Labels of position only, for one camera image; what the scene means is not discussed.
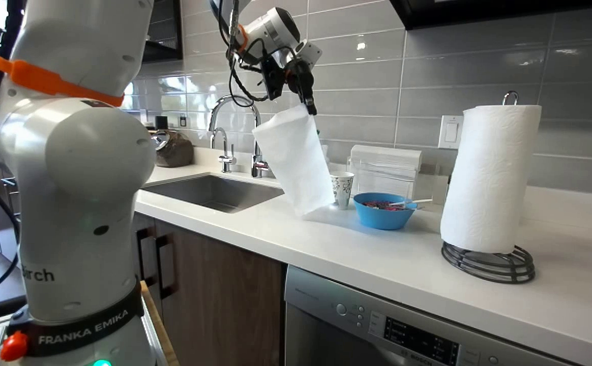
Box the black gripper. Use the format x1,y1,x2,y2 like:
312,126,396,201
260,48,320,117

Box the torn white paper towel sheet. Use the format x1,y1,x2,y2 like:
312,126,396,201
249,103,337,220

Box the white paper towel roll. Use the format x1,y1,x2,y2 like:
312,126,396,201
438,102,542,255

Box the tall chrome faucet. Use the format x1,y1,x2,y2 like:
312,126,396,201
205,94,279,181

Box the small chrome faucet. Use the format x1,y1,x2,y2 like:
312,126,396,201
208,126,238,175

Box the white napkin stack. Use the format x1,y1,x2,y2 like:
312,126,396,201
345,142,424,204

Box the colourful beads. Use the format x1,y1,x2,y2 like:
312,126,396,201
362,198,406,213

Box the stainless steel sink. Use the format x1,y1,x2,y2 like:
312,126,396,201
137,172,286,215

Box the dark round pot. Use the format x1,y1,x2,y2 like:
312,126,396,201
153,128,197,171

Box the blue plastic bowl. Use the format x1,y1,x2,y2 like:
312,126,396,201
350,191,418,233

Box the white plastic spoon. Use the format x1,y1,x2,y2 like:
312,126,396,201
384,196,437,211

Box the dark range hood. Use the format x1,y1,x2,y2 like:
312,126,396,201
390,0,592,33

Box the brown wooden cabinet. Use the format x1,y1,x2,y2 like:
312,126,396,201
130,211,286,366

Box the stainless steel dishwasher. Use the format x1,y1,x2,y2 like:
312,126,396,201
280,264,576,366

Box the white wall outlet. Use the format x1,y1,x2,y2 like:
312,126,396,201
434,113,465,152

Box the black cabinet handle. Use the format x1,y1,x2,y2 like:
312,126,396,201
133,225,158,286
155,232,181,301

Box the black wire towel holder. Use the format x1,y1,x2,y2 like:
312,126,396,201
438,87,539,286

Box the light wooden frame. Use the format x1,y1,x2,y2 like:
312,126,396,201
135,278,181,366

